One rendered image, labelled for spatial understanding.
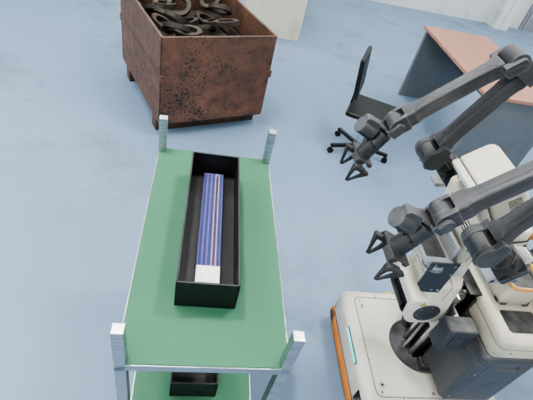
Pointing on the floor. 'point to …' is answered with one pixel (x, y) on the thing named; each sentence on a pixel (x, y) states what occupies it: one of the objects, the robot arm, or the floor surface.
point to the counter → (279, 15)
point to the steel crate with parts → (197, 59)
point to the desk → (444, 57)
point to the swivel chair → (365, 105)
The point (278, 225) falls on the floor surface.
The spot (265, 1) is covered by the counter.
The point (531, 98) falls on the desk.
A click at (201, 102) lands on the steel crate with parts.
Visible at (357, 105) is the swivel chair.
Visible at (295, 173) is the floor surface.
